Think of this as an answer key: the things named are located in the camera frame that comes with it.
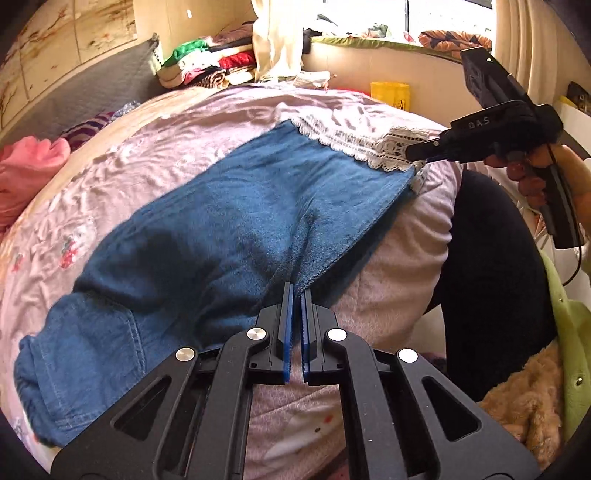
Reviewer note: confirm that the purple strawberry print bedsheet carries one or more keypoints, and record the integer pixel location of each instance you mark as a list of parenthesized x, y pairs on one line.
[(152, 138)]

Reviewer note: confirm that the grey quilted headboard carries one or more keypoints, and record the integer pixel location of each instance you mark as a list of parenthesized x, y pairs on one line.
[(87, 87)]

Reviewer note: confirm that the blue denim pants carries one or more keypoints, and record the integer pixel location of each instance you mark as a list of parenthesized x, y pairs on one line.
[(221, 221)]

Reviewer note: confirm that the white crumpled cloth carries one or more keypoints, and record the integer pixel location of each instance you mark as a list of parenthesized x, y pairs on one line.
[(314, 78)]

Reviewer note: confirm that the brown fuzzy cloth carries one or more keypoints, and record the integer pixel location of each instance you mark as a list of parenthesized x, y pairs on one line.
[(526, 401)]

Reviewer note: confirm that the pile of folded clothes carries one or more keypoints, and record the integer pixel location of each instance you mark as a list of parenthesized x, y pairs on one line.
[(207, 64)]

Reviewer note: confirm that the pink blanket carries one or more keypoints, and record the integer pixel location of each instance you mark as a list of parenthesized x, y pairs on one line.
[(27, 170)]

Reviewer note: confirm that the light green jacket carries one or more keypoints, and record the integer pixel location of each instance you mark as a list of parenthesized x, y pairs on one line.
[(572, 332)]

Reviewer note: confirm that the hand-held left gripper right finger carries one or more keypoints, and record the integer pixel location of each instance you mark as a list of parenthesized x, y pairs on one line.
[(304, 337)]

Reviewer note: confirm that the heap of clothes on windowsill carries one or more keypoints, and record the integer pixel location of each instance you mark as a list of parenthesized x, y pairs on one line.
[(351, 27)]

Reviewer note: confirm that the cream curtain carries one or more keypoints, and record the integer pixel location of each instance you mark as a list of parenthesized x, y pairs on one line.
[(277, 41)]

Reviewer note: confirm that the person's right hand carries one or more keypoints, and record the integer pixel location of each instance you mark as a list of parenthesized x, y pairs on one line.
[(524, 182)]

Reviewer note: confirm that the purple striped cloth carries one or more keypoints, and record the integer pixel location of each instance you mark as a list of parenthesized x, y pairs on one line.
[(85, 129)]

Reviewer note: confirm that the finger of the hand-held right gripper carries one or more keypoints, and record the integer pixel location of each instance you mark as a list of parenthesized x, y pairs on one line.
[(434, 146)]

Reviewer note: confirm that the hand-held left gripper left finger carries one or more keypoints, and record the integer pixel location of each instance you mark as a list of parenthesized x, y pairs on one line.
[(288, 332)]

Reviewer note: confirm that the grey patterned cloth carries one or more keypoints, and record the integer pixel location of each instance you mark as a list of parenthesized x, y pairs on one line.
[(127, 107)]

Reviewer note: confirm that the window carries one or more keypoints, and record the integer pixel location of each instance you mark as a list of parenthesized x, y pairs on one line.
[(443, 16)]

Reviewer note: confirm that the yellow plastic container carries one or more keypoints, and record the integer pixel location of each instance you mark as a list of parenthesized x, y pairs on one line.
[(390, 94)]

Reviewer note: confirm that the green window seat cushion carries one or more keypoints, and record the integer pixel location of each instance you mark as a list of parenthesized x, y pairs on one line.
[(369, 42)]

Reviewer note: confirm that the person's black trouser leg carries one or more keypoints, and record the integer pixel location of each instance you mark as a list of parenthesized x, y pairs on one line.
[(489, 277)]

